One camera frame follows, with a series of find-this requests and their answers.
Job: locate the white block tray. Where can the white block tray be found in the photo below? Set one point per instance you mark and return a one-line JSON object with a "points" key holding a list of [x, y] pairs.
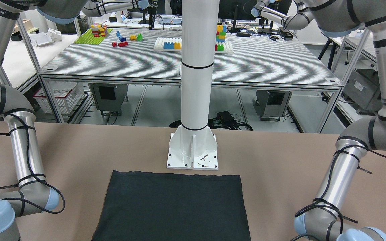
{"points": [[170, 44]]}

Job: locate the green lego baseplate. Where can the green lego baseplate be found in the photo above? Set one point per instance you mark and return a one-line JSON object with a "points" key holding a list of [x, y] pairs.
{"points": [[89, 38]]}

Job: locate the white plastic basket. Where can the white plastic basket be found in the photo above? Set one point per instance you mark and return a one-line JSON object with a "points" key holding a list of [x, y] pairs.
{"points": [[67, 95]]}

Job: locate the black printed t-shirt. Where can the black printed t-shirt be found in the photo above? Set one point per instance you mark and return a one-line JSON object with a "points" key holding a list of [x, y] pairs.
{"points": [[144, 206]]}

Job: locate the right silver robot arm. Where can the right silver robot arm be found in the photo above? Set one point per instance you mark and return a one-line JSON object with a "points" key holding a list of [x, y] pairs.
{"points": [[34, 194]]}

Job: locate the striped workbench table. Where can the striped workbench table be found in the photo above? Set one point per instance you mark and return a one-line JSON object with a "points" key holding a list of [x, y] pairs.
{"points": [[257, 63]]}

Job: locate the white pedestal column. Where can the white pedestal column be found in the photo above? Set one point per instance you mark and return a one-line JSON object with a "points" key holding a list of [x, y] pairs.
{"points": [[193, 145]]}

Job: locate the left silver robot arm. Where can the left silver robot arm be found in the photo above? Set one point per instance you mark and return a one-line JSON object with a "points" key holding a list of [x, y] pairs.
{"points": [[322, 219]]}

